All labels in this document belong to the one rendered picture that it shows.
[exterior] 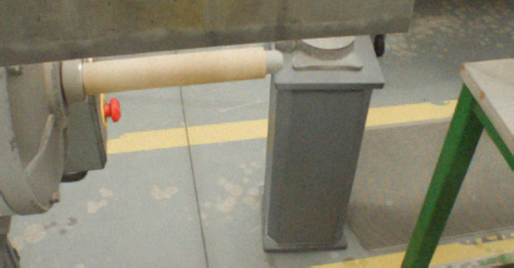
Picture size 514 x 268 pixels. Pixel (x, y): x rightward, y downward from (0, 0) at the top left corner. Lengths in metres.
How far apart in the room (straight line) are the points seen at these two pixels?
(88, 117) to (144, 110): 1.58
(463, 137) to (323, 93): 0.40
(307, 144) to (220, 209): 0.56
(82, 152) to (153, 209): 1.18
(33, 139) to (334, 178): 1.31
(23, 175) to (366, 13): 0.31
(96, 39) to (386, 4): 0.19
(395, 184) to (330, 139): 0.65
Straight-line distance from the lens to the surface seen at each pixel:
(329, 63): 1.53
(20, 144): 0.52
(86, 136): 0.93
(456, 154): 1.34
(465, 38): 3.12
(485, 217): 2.25
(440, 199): 1.44
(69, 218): 2.14
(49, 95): 0.57
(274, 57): 0.61
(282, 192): 1.78
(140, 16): 0.39
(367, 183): 2.22
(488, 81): 1.22
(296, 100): 1.54
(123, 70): 0.60
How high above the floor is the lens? 1.62
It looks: 43 degrees down
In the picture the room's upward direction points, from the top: 3 degrees clockwise
